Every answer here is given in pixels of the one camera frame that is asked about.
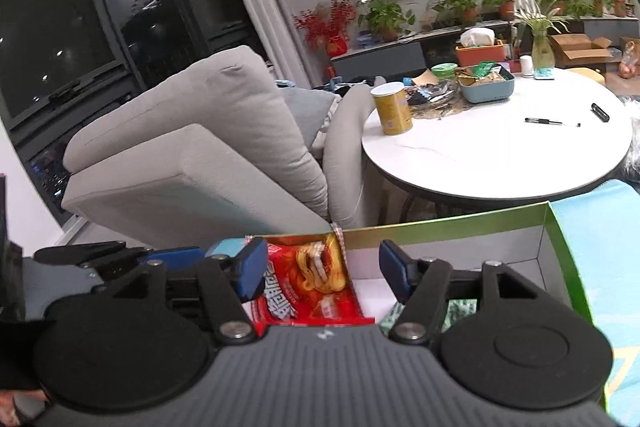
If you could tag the yellow can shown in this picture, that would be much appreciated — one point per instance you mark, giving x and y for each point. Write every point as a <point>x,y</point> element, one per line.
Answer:
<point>392,112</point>

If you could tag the open cardboard box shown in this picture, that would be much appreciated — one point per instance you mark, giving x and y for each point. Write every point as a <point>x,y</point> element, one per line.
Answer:
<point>582,52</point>

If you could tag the black pen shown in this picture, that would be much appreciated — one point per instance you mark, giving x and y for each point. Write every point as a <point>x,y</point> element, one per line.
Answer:
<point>552,122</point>

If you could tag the orange tissue box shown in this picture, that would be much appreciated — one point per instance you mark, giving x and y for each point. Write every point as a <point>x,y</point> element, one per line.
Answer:
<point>480,54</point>

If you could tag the green patterned snack packet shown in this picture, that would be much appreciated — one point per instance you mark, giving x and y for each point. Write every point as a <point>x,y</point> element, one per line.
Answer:
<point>462,309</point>

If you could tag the pile of dark foil wrappers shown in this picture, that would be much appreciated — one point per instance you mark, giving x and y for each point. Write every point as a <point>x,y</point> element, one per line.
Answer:
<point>432,93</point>

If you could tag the grey cushion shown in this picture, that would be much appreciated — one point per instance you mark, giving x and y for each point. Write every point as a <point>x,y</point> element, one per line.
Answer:
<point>305,112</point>

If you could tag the glass vase with plant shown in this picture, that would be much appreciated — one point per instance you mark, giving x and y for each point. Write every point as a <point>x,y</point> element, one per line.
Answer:
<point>542,49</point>

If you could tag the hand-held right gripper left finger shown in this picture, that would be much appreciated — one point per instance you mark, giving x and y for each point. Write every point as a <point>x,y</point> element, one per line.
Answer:
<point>252,267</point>

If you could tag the green cardboard box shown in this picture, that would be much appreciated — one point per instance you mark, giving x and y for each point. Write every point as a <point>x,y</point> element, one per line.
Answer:
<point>450,243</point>

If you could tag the person's left hand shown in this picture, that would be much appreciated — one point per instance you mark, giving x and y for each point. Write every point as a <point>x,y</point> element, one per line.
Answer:
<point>7,407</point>

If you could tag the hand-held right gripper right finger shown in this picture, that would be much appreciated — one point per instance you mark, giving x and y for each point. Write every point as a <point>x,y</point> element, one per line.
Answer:
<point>395,268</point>

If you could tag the green bowl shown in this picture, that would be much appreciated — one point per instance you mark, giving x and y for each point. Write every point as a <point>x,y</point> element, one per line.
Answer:
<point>445,71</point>

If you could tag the small white jar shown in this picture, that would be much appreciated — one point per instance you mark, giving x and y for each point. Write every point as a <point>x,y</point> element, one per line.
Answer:
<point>527,65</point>

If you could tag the white round table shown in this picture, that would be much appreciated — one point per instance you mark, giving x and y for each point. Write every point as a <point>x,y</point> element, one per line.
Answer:
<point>475,157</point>

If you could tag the red berry plant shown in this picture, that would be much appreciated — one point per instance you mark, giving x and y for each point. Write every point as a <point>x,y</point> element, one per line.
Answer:
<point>327,19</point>

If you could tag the blue tray basket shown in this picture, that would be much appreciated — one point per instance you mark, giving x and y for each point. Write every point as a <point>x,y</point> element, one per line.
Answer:
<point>487,91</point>

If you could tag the dark framed window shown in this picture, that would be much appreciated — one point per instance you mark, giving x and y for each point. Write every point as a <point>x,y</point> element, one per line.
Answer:
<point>50,32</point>

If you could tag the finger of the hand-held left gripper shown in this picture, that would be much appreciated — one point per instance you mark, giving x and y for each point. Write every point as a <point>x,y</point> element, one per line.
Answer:
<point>75,253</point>
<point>170,257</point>

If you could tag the grey armchair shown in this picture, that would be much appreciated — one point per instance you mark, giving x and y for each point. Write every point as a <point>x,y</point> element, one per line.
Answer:
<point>200,132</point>

